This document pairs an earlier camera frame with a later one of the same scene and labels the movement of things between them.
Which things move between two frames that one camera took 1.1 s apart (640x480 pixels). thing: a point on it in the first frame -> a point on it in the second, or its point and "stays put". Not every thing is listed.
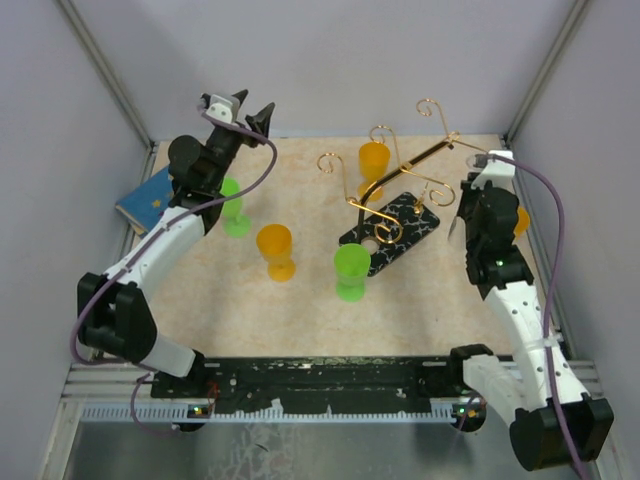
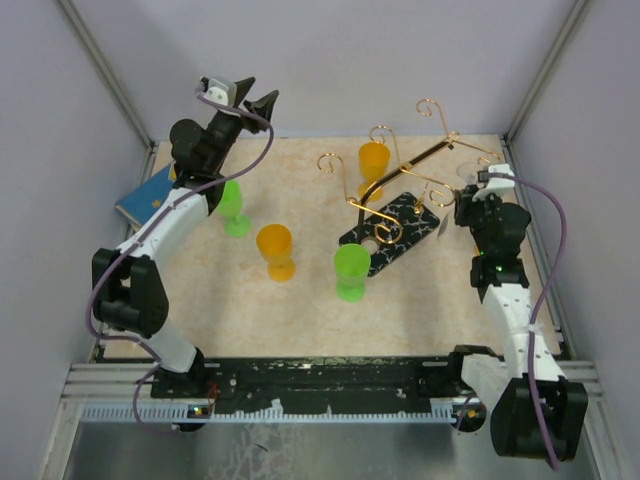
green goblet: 234,223 stays put
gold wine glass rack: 395,213 stays put
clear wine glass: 457,236 -> 469,172
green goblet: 351,265 stays put
